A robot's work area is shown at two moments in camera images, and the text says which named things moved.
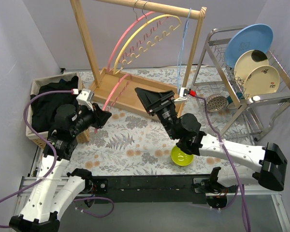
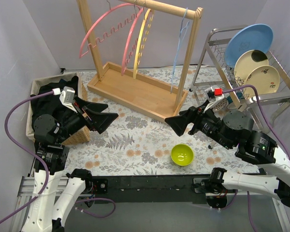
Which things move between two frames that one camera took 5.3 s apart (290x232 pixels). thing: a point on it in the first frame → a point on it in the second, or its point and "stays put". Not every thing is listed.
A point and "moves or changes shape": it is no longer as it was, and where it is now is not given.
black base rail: [161, 189] stays put
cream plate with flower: [261, 80] stays put
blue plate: [252, 36] stays put
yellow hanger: [156, 38] moves or changes shape
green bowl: [181, 158] stays put
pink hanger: [146, 36] → [123, 67]
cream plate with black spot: [247, 62] stays put
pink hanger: [129, 76] → [105, 36]
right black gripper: [161, 103] → [194, 120]
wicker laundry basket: [83, 136] stays put
